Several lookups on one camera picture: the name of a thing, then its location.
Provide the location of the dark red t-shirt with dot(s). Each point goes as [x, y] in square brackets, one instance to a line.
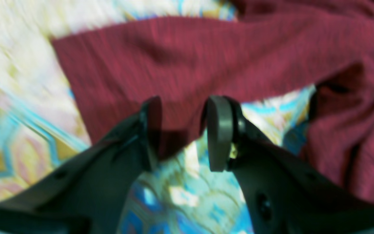
[275, 47]

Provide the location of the patterned tablecloth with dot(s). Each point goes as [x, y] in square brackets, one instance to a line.
[41, 127]

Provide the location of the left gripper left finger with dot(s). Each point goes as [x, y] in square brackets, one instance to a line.
[87, 194]

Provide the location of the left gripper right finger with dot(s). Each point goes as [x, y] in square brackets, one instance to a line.
[283, 194]

